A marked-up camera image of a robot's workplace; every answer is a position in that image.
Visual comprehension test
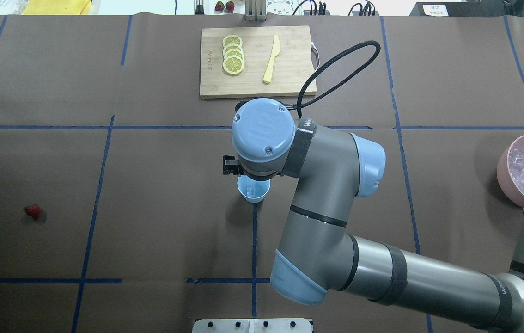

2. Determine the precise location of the light blue plastic cup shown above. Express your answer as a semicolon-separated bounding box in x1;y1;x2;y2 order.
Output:
237;175;271;203

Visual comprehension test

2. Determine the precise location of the bamboo cutting board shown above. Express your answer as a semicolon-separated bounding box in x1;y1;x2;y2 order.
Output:
200;25;315;99

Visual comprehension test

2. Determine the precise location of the tray strawberry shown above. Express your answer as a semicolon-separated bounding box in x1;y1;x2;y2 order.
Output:
214;0;225;13
225;1;235;13

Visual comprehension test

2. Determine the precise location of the tray strawberry right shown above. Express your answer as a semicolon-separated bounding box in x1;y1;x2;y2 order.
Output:
225;1;235;13

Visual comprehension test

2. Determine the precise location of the yellow cloth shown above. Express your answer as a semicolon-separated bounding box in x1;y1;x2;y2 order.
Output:
23;0;93;15

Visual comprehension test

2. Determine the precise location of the red strawberry on table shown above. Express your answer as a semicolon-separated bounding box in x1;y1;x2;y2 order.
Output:
24;203;42;221

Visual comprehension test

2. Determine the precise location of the tray strawberry left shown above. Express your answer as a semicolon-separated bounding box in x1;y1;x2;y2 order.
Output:
214;0;225;13

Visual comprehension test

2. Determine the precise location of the yellow plastic knife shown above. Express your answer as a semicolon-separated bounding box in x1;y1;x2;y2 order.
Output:
262;34;281;84

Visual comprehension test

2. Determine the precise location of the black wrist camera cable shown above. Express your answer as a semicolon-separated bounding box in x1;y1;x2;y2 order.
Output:
297;40;381;121

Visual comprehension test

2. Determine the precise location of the aluminium frame post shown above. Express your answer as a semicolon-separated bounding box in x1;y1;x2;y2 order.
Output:
244;0;268;22

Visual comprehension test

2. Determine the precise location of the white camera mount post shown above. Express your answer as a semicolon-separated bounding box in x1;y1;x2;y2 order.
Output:
192;318;315;333

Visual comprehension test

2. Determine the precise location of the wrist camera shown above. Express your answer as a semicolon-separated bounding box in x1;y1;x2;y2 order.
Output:
222;155;243;175

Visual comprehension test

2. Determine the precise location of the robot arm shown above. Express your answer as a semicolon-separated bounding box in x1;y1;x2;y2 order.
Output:
231;98;524;333

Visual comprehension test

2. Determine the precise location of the lemon slice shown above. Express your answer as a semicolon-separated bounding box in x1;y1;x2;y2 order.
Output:
223;43;244;58
224;49;244;62
222;34;243;47
222;59;245;76

